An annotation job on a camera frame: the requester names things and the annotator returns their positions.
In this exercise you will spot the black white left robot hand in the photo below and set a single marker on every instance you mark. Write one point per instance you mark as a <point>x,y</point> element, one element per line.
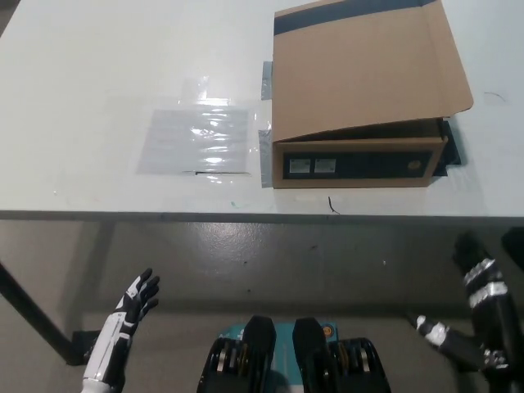
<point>123,319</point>

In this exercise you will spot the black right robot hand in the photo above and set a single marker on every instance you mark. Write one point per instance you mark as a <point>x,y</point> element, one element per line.
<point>495,311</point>

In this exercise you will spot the brown cardboard storage box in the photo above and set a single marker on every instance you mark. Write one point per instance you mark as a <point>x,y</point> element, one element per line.
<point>360,73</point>

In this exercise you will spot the black floor tape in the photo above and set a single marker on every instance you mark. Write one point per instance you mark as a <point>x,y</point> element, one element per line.
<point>88,337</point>

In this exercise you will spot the black table leg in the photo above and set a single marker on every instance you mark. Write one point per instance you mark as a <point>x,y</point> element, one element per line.
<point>37,311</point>
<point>513,243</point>

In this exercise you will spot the clear plastic sheet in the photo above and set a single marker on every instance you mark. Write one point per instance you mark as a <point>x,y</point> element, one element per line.
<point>123,135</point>

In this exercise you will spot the white printed paper sheet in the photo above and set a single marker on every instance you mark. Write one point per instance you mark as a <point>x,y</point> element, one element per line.
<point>192,143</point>

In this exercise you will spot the long grey tape strip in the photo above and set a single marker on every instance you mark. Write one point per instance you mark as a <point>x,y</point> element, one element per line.
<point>266,159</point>

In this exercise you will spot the short grey tape strip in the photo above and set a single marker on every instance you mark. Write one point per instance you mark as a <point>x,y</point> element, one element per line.
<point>267,82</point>

